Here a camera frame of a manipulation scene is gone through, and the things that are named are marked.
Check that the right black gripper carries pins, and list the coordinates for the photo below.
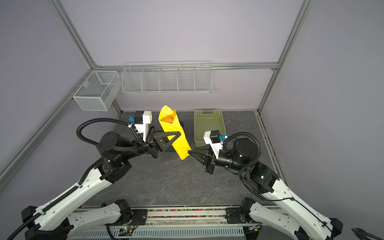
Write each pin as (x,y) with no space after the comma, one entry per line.
(196,151)

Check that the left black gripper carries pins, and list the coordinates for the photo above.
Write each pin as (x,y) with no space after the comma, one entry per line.
(161,140)

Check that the orange plastic spoon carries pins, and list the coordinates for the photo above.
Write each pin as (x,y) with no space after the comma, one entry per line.
(167,116)

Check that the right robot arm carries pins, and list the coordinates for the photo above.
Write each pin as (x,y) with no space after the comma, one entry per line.
(239,154)

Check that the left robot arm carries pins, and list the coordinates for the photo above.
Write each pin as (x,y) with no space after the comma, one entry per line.
(57,219)

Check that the dark teal plastic tray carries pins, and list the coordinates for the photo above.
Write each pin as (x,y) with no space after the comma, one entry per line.
(170,149)

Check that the light green plastic basket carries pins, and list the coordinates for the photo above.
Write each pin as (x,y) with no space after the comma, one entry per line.
(207,120)

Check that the small white mesh basket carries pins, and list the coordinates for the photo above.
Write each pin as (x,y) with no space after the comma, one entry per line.
(98,91)

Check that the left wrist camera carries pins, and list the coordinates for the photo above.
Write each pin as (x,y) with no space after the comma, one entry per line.
(142,121)

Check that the long white wire rack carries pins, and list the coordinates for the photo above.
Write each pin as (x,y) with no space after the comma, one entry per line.
(167,77)

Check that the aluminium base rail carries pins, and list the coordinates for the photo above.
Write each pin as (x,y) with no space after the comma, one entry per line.
(164,223)

